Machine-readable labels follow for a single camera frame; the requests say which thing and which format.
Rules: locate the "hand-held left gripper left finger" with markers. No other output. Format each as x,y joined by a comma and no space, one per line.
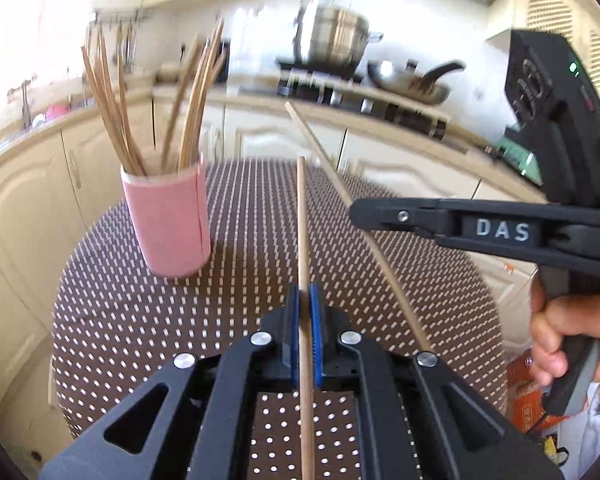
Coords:
295,340

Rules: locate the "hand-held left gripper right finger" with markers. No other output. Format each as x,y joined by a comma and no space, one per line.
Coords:
316,340

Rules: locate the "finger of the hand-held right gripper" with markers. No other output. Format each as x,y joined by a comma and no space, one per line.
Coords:
405,212
490,232

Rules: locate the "single wooden chopstick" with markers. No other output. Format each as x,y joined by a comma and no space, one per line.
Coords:
323,160
304,240

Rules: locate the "pink cup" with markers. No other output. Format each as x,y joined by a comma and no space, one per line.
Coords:
165,230

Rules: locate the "bunch of wooden chopsticks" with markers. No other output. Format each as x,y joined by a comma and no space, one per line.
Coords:
132,152

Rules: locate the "person's right hand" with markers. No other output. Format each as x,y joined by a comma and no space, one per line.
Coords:
547,330

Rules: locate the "green electric cooker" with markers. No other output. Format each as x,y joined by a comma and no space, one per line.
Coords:
522,162

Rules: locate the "black glass cooktop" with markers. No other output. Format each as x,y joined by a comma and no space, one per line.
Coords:
410,120

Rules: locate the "large cream lattice door cabinet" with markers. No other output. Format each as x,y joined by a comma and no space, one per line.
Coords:
545,5

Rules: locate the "orange plastic bag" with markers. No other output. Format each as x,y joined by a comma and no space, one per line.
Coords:
525,390

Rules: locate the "brown polka dot tablecloth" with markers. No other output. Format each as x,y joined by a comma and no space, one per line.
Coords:
130,320

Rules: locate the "black portable stove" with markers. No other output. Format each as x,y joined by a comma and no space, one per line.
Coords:
320,67

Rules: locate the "steel steamer pot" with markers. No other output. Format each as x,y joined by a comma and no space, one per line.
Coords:
330,35

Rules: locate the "beige kitchen countertop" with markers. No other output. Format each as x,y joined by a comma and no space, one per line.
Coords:
250,95

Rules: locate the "black electric kettle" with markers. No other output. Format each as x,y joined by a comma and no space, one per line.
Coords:
222,67

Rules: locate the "cream lower kitchen cabinets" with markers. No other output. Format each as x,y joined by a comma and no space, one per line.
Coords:
25,200

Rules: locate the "pink dish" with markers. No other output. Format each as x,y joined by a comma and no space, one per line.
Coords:
57,111

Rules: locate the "metal utensil rack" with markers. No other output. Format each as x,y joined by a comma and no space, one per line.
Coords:
120,14

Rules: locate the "metal sink faucet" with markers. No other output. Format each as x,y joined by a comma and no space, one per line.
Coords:
26,110

